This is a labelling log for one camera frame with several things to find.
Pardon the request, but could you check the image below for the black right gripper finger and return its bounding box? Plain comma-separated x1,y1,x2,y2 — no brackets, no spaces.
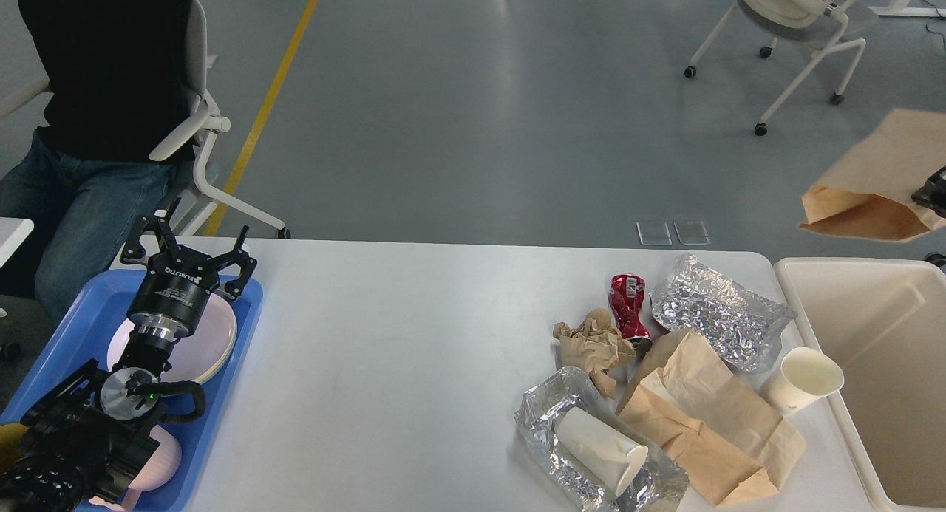
910,166,946,219

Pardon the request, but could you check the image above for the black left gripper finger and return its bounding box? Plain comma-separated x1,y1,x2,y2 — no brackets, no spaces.
121,202,194,273
195,226,257,302

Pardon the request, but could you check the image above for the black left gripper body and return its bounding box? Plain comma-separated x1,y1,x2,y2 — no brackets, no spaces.
128,266,220,341

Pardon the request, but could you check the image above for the large brown paper bag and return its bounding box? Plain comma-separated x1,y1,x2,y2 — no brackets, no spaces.
800,109,945,242

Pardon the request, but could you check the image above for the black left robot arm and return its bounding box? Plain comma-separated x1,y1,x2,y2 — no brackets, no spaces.
2,210,257,511

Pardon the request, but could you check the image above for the pink ceramic plate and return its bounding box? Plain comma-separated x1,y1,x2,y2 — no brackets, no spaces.
106,293,239,384

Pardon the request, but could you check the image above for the white office chair left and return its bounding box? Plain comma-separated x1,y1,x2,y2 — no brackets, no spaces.
2,0,288,252

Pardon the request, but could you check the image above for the white office chair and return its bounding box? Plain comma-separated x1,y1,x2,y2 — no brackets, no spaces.
684,0,878,136
2,0,288,252

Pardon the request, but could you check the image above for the blue plastic tray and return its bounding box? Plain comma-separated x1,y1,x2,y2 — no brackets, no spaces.
2,270,265,511

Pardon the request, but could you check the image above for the white side table corner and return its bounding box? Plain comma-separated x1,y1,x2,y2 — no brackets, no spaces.
0,216,34,267

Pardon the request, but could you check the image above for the beige plastic bin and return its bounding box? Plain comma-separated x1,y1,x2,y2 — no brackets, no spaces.
775,257,945,511

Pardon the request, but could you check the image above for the pink ribbed mug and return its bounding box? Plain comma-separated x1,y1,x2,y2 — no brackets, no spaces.
89,426,182,511

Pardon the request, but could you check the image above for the person in black hoodie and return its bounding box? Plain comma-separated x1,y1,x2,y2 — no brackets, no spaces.
1,0,193,323

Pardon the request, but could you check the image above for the teal mug yellow inside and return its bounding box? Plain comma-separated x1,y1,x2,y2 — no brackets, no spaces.
0,422,27,476

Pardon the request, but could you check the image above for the white office chair right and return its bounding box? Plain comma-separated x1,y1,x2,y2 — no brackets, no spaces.
684,0,878,136

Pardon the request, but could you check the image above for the white paper cup upright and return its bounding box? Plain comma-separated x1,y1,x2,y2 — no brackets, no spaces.
760,347,845,416

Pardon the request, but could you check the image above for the crumpled foil container back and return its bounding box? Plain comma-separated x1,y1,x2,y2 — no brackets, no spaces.
650,253,797,374

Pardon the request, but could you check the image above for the clear floor plate right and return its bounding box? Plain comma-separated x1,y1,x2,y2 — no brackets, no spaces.
673,220,712,245

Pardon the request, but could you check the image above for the clear floor plate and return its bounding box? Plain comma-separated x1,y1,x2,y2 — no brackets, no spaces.
636,220,673,247
673,220,712,245

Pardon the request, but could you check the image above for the clear floor plate left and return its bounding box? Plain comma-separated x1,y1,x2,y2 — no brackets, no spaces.
636,220,673,247

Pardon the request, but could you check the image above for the crushed red soda can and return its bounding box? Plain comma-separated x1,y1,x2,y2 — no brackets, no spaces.
609,273,653,348

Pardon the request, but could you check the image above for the flat brown paper bag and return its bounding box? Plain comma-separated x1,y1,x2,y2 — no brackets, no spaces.
617,328,807,506

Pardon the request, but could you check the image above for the crumpled brown paper ball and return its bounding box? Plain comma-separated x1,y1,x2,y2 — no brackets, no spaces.
553,309,636,400

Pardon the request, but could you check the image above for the foil tray front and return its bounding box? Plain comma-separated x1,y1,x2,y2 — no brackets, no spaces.
514,367,690,511

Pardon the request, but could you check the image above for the white paper cup lying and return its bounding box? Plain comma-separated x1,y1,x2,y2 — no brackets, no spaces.
554,407,649,497

